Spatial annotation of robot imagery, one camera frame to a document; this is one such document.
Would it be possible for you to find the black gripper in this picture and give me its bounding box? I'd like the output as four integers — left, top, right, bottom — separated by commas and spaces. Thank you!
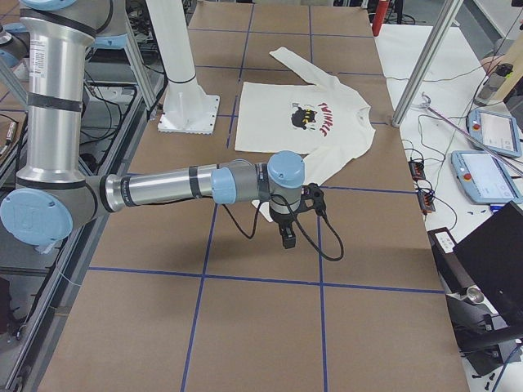
269, 203, 299, 248

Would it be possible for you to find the cream long sleeve shirt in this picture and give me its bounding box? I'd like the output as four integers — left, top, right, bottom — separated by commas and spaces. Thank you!
234, 46, 377, 207

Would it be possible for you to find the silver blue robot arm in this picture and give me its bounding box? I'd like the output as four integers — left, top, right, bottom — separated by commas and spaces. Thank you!
1, 1, 311, 248

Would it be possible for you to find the lower black orange connector box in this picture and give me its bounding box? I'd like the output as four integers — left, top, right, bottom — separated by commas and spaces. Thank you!
416, 188, 436, 216

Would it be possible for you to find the black orange connector box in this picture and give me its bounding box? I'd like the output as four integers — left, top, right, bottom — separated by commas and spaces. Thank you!
416, 188, 436, 216
408, 159, 426, 181

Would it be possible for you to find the upper black orange connector box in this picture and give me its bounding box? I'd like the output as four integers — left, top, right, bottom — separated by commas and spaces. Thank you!
408, 159, 426, 181

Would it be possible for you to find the lower blue teach pendant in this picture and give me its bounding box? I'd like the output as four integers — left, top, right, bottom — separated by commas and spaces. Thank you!
451, 151, 522, 204

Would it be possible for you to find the blue teach pendant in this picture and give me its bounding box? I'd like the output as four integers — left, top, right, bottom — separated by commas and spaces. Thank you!
467, 108, 522, 158
451, 151, 522, 204

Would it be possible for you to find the upper blue teach pendant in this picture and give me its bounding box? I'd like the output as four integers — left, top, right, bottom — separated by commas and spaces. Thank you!
467, 108, 522, 158

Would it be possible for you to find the red cylinder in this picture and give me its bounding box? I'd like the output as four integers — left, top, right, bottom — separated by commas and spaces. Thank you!
372, 0, 389, 37

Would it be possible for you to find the metal reacher grabber tool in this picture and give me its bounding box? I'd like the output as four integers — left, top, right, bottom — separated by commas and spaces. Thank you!
420, 91, 523, 176

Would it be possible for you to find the grey water bottle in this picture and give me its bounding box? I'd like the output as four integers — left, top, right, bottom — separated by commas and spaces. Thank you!
474, 63, 513, 106

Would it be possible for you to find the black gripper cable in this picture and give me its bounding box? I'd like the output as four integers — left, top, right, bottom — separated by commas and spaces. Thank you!
219, 194, 345, 263

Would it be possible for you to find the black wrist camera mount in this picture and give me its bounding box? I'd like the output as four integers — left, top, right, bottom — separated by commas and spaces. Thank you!
297, 183, 326, 217

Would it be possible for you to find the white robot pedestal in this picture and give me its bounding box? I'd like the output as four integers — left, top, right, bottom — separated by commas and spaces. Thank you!
146, 0, 220, 135

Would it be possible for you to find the aluminium table frame rail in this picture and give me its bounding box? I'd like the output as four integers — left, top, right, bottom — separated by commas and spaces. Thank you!
1, 38, 163, 391

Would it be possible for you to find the aluminium frame post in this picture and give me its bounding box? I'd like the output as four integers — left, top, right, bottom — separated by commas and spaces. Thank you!
391, 0, 463, 127

